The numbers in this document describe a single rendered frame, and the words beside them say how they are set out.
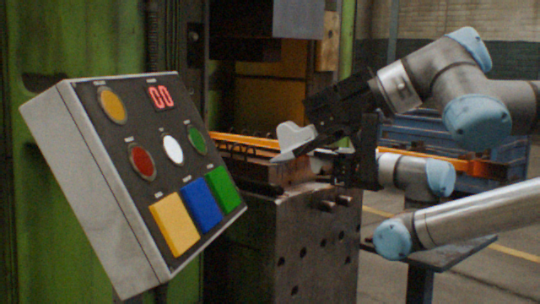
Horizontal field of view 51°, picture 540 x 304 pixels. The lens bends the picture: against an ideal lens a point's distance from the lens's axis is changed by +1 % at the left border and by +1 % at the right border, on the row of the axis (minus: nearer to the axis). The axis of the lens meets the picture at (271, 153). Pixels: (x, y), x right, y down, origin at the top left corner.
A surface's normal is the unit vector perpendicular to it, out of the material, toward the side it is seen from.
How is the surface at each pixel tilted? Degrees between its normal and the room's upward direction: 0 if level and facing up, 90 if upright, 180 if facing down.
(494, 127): 123
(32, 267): 90
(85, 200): 90
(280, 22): 90
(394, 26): 90
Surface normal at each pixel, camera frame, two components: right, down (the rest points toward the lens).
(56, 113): -0.24, 0.17
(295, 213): 0.78, 0.14
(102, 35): -0.63, 0.11
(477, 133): 0.11, 0.70
